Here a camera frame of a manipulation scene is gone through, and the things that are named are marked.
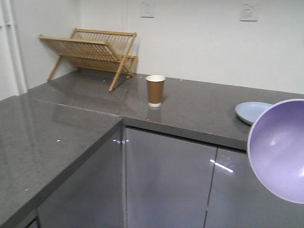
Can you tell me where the brown paper cup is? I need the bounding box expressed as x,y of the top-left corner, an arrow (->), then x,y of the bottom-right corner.
145,75 -> 166,107

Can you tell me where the purple plastic bowl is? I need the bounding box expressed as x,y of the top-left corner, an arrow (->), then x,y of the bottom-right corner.
247,99 -> 304,204

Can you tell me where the light blue plate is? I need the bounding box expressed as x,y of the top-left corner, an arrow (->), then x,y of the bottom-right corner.
235,102 -> 272,125

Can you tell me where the grey cabinet door left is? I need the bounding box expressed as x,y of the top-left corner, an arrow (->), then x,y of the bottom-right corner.
126,128 -> 216,228

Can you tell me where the grey cabinet door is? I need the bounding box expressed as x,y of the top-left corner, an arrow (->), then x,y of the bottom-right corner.
205,148 -> 304,228
126,128 -> 216,228

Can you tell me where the wooden folding dish rack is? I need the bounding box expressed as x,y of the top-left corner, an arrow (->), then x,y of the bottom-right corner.
38,28 -> 138,92

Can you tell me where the grey cabinet door right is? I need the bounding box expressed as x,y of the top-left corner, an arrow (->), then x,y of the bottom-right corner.
205,148 -> 304,228

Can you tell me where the white wall socket left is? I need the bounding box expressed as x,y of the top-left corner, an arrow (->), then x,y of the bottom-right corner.
140,1 -> 155,18

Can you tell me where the white wall socket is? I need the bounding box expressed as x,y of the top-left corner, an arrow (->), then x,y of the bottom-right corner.
239,3 -> 259,22
140,1 -> 155,18

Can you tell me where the white wall socket right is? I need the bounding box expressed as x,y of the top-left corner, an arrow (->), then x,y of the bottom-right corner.
239,3 -> 259,22

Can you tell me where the white wall pipe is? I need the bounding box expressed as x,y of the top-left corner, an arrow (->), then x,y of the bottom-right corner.
0,0 -> 28,95

